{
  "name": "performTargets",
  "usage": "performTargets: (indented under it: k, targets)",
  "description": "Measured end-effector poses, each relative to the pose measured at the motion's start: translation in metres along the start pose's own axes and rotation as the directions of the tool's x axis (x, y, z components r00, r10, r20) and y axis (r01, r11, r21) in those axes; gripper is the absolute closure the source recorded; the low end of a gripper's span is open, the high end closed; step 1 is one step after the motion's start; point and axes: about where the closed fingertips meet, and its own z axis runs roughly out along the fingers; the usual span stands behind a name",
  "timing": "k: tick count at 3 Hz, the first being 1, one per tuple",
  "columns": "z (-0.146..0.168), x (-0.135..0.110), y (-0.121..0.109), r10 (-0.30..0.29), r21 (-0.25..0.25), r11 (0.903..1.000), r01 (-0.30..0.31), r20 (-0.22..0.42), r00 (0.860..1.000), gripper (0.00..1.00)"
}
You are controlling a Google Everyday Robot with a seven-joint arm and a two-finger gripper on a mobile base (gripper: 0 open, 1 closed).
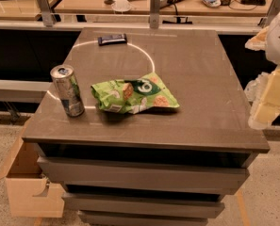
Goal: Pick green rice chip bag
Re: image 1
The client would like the metal bracket post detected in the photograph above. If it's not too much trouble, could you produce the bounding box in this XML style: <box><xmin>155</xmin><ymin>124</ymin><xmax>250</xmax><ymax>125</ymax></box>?
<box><xmin>149</xmin><ymin>0</ymin><xmax>160</xmax><ymax>29</ymax></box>
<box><xmin>259</xmin><ymin>0</ymin><xmax>280</xmax><ymax>27</ymax></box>
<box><xmin>36</xmin><ymin>0</ymin><xmax>56</xmax><ymax>27</ymax></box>

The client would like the cardboard box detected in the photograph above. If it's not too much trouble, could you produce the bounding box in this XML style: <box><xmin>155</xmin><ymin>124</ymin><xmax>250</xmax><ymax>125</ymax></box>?
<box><xmin>0</xmin><ymin>120</ymin><xmax>66</xmax><ymax>218</ymax></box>

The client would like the grey drawer cabinet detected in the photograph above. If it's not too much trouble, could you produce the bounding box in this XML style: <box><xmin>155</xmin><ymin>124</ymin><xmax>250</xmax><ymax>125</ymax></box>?
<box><xmin>24</xmin><ymin>28</ymin><xmax>269</xmax><ymax>226</ymax></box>

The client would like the metal bracket post left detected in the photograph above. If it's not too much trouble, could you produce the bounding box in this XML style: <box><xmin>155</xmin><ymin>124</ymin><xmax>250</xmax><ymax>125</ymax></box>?
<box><xmin>36</xmin><ymin>0</ymin><xmax>56</xmax><ymax>27</ymax></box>

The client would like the metal bracket post right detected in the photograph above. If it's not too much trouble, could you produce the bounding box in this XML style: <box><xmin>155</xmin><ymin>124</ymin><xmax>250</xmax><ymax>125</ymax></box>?
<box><xmin>259</xmin><ymin>0</ymin><xmax>280</xmax><ymax>27</ymax></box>

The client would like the dark blue snack bar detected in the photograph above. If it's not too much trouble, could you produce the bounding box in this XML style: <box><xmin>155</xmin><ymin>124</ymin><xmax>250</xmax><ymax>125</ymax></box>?
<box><xmin>98</xmin><ymin>34</ymin><xmax>127</xmax><ymax>46</ymax></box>

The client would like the green rice chip bag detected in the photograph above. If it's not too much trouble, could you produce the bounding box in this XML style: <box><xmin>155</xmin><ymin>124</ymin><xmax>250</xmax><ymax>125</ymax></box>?
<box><xmin>91</xmin><ymin>73</ymin><xmax>179</xmax><ymax>114</ymax></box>

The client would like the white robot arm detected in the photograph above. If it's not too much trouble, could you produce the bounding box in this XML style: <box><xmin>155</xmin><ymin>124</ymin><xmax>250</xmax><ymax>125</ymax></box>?
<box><xmin>245</xmin><ymin>11</ymin><xmax>280</xmax><ymax>130</ymax></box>

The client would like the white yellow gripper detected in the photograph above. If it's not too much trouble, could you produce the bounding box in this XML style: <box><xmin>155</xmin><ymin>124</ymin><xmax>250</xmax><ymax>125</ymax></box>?
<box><xmin>244</xmin><ymin>66</ymin><xmax>280</xmax><ymax>130</ymax></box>

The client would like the silver energy drink can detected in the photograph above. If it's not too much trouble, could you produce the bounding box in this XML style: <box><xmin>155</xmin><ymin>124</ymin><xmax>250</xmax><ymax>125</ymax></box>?
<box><xmin>50</xmin><ymin>65</ymin><xmax>85</xmax><ymax>117</ymax></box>

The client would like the blue white device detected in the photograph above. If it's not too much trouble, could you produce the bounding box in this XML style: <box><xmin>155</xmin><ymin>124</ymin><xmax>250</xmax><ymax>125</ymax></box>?
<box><xmin>202</xmin><ymin>0</ymin><xmax>221</xmax><ymax>8</ymax></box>

